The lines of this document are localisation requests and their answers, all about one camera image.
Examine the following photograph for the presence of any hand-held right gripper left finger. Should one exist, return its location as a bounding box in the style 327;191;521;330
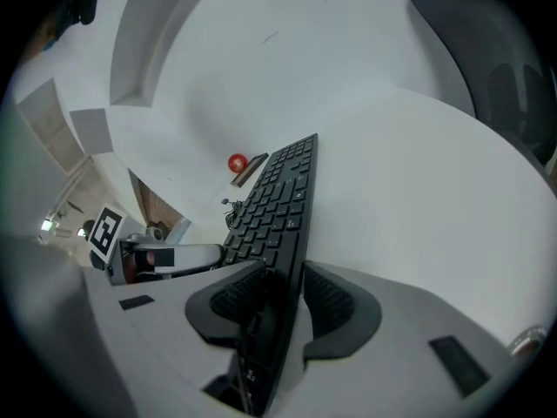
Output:
82;259;267;418

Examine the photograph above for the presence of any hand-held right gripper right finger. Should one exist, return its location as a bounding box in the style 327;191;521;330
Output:
272;260;522;418

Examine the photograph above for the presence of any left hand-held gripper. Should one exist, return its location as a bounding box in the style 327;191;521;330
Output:
89;205;225;287

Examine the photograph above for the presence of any black keyboard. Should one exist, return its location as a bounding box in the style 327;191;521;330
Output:
202;132;319;417

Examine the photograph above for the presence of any person's left hand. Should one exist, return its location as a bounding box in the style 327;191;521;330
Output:
124;250;154;283

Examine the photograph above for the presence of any brown tablet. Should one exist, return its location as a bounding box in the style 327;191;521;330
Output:
229;152;270;188

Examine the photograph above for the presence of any red ball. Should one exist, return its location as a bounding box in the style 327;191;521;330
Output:
227;152;249;174

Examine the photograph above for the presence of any white desk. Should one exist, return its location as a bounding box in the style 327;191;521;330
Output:
186;87;556;356

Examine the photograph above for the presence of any black mesh office chair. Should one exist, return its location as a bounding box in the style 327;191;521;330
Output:
407;0;557;178

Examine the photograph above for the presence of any black coiled cable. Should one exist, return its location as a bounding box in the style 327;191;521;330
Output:
221;196;245;231

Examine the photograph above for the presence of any round desk cable grommet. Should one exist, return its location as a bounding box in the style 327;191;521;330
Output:
507;324;547;359

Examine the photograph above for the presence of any black head-mounted camera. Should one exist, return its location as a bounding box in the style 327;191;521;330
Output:
56;0;102;26

